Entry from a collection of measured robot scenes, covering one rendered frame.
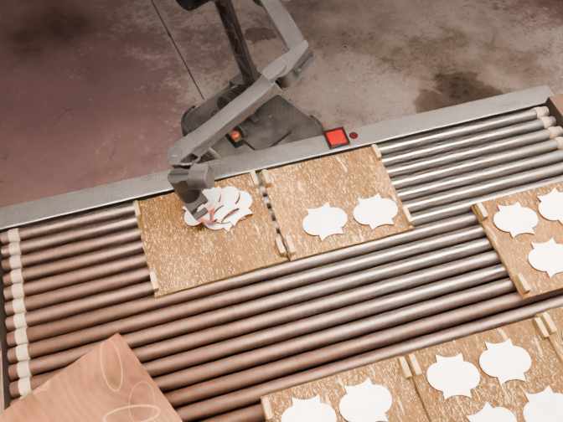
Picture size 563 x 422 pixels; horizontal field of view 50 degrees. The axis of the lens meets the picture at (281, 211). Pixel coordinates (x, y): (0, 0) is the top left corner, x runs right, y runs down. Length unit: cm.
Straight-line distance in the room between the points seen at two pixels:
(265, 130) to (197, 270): 134
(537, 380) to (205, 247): 102
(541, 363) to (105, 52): 301
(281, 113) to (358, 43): 97
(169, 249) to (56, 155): 167
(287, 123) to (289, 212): 121
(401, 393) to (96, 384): 80
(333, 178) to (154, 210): 59
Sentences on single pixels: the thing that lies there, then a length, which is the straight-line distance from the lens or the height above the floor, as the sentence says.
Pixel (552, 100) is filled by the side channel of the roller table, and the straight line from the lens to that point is 246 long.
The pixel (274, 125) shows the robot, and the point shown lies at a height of 26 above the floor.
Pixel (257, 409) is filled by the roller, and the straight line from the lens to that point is 171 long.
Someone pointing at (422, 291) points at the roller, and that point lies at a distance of 189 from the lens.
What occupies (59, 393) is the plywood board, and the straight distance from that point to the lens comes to 168.
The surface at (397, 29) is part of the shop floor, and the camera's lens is 406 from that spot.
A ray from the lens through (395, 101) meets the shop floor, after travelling 361.
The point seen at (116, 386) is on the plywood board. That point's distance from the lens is 165.
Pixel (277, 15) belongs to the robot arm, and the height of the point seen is 142.
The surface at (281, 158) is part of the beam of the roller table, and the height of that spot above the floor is 91.
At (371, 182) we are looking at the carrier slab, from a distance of 205.
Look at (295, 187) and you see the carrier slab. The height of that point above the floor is 94.
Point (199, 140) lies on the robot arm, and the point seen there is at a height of 123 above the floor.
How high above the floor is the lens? 257
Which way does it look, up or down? 57 degrees down
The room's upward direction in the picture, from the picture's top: 2 degrees clockwise
